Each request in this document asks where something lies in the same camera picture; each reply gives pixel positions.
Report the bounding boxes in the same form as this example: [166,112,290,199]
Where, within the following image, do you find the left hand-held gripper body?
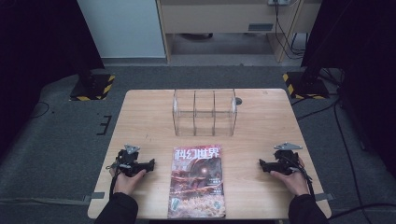
[106,143,148,178]

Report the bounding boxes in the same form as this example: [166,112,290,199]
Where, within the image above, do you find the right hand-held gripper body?
[270,142,304,175]

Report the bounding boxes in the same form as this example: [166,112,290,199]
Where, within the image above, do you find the red illustrated magazine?
[166,143,227,219]

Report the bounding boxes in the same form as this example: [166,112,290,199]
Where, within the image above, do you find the clear acrylic divided rack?
[172,89,238,137]

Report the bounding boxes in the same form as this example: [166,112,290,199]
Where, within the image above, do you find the person's left hand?
[109,167,148,197]

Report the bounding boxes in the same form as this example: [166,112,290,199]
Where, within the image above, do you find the person's right hand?
[269,156,310,197]

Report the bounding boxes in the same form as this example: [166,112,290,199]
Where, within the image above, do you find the grey tape strip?
[314,192,334,202]
[83,191,106,203]

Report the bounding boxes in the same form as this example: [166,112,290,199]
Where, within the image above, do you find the striped black stand base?
[282,70,331,101]
[68,69,116,102]

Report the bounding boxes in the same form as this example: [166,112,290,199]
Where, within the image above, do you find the black curtain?
[0,0,106,157]
[301,0,396,178]

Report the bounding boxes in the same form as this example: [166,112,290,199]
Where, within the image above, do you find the white panel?
[77,0,166,59]

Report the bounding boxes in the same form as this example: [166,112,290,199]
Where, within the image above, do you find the light wooden desk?
[156,0,323,64]

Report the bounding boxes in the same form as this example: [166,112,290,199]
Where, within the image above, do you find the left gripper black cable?
[108,161,121,198]

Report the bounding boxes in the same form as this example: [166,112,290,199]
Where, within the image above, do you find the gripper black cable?
[288,155,316,201]
[108,161,121,198]

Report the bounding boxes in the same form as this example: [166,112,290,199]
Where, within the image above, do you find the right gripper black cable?
[288,155,316,201]

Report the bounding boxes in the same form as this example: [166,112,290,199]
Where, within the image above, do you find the long black floor cable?
[332,99,375,224]

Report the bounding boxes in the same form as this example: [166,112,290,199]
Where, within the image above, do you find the thin black floor cable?
[30,101,50,119]

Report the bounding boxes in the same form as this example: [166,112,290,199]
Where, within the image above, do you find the hanging black desk cables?
[273,0,309,61]

